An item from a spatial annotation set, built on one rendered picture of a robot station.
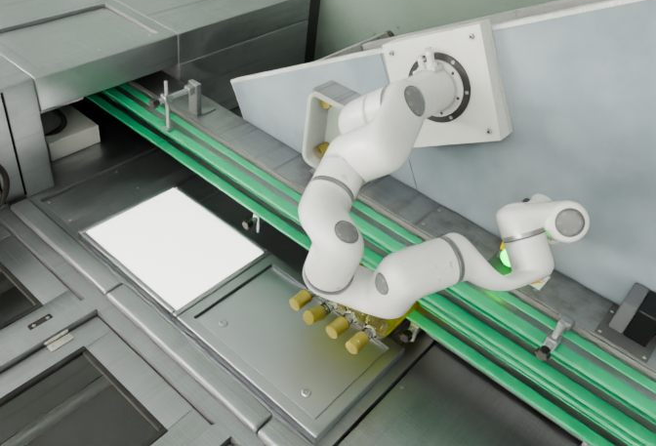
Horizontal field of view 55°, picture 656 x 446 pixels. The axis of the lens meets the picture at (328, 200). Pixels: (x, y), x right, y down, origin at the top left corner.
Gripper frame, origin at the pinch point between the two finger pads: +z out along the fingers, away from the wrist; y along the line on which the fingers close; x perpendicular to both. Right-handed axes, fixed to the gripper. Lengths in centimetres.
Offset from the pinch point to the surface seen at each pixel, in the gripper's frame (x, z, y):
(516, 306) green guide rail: 14.9, -0.5, -12.8
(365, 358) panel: 51, 13, -5
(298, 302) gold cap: 54, 4, 16
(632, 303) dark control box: -3.7, -7.2, -24.0
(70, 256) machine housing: 100, 18, 63
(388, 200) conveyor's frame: 23.4, 17.0, 23.1
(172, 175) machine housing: 75, 56, 73
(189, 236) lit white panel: 75, 32, 49
